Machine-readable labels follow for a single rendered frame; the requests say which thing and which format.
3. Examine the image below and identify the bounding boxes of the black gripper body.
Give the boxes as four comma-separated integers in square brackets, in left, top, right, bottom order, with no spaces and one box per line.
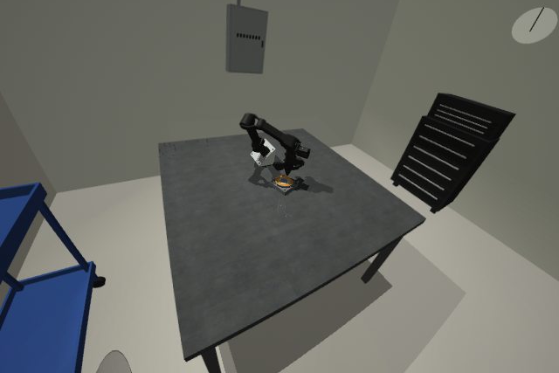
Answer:
[273,153,305,171]

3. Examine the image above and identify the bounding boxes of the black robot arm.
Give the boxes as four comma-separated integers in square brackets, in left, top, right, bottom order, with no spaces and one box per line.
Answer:
[239,113,310,170]

